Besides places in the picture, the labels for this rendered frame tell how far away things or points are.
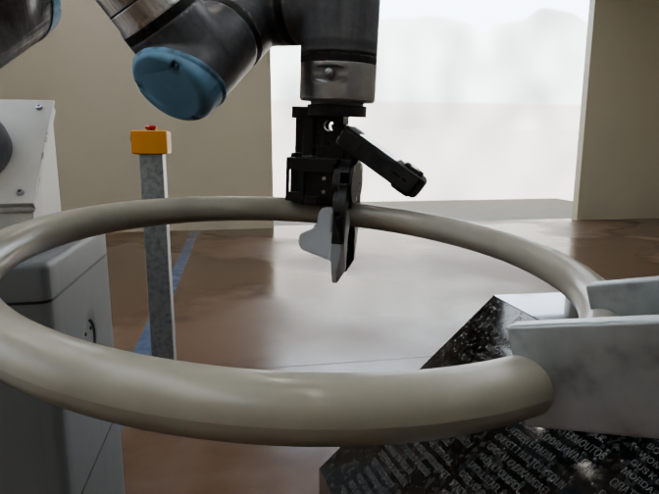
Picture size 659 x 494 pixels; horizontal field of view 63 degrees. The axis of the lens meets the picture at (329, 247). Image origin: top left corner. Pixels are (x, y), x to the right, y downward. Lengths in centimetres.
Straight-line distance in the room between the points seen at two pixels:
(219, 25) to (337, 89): 14
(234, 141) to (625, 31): 558
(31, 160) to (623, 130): 835
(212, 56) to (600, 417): 48
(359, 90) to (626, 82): 835
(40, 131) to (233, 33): 59
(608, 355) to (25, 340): 25
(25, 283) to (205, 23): 50
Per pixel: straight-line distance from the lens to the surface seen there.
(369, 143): 63
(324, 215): 64
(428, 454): 64
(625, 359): 26
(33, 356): 27
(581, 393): 27
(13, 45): 104
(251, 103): 696
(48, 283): 91
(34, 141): 112
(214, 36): 60
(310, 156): 65
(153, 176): 199
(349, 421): 22
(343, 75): 62
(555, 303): 74
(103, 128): 710
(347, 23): 62
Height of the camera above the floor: 102
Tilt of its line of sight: 10 degrees down
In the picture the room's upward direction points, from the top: straight up
